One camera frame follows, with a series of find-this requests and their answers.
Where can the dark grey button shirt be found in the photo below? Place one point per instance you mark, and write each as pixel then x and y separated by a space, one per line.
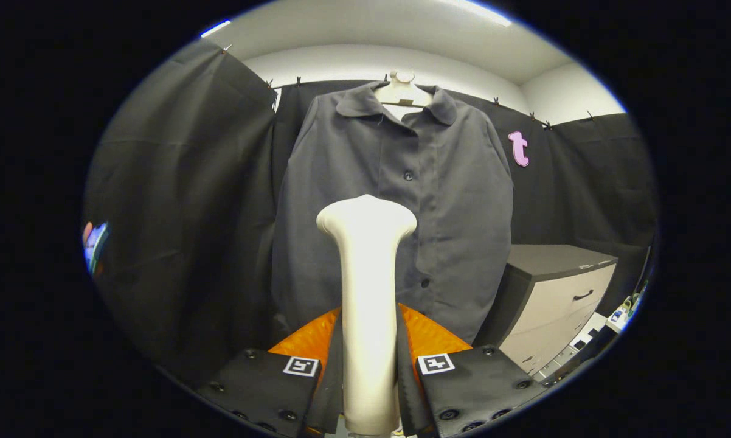
pixel 463 213

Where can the white low cabinet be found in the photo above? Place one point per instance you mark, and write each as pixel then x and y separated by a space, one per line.
pixel 584 334

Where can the grey cabinet with dark top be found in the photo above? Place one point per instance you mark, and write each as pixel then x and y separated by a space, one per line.
pixel 554 298

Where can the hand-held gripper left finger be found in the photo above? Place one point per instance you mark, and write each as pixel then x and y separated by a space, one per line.
pixel 332 377

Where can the white side table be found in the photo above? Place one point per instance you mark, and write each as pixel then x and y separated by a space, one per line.
pixel 624 313

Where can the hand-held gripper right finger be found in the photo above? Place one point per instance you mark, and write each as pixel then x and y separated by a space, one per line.
pixel 408 383

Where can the white mannequin torso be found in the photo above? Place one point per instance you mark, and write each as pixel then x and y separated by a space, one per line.
pixel 402 91

